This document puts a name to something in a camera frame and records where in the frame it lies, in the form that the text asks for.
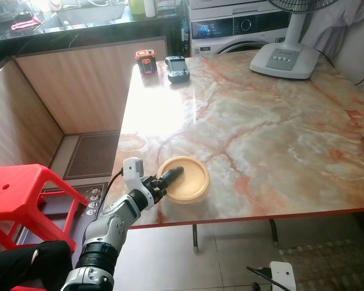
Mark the orange plastic plate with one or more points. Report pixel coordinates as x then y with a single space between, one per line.
191 182

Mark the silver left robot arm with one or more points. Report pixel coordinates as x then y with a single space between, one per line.
112 227

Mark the black metal table leg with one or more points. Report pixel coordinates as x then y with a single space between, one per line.
273 231
195 236

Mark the black floor mat with icons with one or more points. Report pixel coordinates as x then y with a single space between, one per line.
92 201

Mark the brown floor mat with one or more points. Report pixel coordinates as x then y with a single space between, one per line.
94 154

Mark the grey handheld controller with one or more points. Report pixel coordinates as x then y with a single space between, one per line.
177 68

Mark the wooden cabinet with black counter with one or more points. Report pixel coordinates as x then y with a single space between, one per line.
91 91

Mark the orange and black device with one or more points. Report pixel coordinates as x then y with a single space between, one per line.
146 62

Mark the red plastic stool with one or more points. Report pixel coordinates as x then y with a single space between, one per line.
24 194

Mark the person's leg in black trousers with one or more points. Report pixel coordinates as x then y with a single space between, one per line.
24 264

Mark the white washing machine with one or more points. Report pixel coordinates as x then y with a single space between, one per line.
242 33

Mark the white standing fan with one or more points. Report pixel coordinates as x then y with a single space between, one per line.
285 60

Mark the patterned floor rug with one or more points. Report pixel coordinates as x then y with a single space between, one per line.
318 260

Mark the white bottle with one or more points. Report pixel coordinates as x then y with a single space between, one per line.
150 7

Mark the green bottle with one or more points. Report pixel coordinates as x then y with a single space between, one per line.
136 6

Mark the steel kitchen sink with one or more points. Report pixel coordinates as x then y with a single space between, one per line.
85 15

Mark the pink item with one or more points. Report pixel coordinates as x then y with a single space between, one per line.
25 24

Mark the grey hanging cloth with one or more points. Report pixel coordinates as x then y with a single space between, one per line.
340 24

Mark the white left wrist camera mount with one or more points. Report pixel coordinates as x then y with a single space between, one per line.
132 171

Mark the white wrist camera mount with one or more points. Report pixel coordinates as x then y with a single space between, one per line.
132 171
283 276

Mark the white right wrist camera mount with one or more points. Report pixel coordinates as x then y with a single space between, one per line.
283 276

